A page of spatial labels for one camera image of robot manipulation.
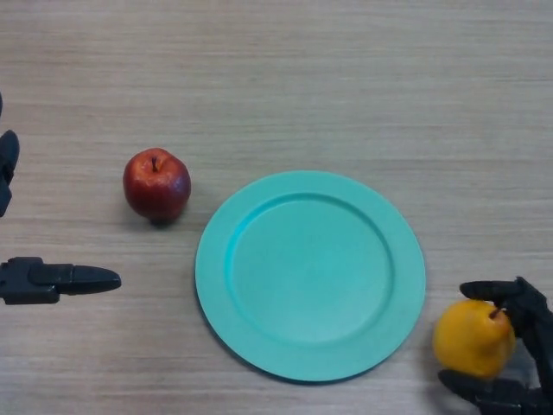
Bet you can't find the yellow pear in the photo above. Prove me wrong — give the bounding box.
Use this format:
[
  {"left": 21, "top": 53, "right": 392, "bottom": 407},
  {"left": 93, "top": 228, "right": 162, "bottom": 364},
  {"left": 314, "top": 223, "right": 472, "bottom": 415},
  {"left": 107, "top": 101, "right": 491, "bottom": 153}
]
[{"left": 431, "top": 300, "right": 518, "bottom": 380}]

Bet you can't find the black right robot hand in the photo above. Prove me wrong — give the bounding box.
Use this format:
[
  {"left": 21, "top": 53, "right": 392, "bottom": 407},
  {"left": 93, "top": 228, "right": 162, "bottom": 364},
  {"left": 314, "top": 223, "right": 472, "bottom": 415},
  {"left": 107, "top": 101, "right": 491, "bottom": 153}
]
[{"left": 438, "top": 276, "right": 553, "bottom": 415}]

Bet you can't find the red apple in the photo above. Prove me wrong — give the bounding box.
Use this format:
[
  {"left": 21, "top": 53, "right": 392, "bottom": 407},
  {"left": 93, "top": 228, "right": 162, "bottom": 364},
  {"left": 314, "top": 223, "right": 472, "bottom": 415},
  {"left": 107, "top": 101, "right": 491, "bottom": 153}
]
[{"left": 123, "top": 147, "right": 192, "bottom": 225}]

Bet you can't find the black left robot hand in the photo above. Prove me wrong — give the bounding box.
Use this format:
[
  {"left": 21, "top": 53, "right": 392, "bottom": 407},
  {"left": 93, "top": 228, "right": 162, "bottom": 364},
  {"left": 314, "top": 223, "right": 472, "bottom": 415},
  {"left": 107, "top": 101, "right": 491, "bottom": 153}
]
[{"left": 0, "top": 90, "right": 122, "bottom": 306}]

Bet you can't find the turquoise round plate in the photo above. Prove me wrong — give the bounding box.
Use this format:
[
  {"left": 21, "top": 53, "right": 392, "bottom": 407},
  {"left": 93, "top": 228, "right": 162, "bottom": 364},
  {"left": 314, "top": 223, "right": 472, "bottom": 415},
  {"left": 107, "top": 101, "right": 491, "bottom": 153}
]
[{"left": 194, "top": 170, "right": 427, "bottom": 384}]

